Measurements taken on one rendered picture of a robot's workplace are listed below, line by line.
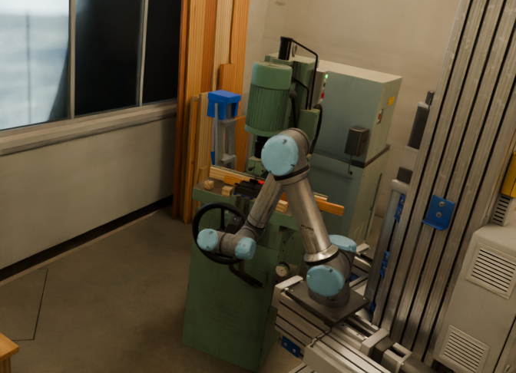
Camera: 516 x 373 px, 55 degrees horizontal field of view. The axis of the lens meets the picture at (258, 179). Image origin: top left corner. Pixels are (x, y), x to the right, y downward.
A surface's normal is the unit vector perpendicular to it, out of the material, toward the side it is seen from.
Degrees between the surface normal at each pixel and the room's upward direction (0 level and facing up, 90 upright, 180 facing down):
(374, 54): 90
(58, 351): 0
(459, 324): 90
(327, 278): 96
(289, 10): 90
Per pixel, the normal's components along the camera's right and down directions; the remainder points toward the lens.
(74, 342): 0.15, -0.92
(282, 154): -0.40, 0.16
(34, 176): 0.86, 0.29
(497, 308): -0.69, 0.16
